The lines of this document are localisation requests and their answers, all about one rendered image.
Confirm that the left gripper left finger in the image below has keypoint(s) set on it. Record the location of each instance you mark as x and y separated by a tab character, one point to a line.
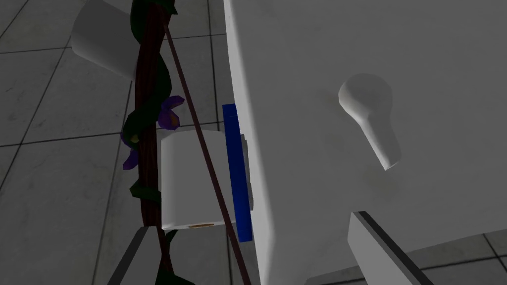
136	261

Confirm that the white round pot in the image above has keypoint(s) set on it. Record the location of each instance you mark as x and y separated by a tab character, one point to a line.
105	37

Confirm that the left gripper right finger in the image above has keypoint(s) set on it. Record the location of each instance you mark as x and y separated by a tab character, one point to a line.
376	257

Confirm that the blue flat slab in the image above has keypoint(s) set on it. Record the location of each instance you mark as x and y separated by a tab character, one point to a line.
237	174

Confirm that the white cupboard door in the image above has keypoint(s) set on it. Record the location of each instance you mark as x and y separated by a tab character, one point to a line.
396	35

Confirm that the climbing plant with purple flowers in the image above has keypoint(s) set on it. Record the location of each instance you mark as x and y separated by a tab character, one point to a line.
148	79

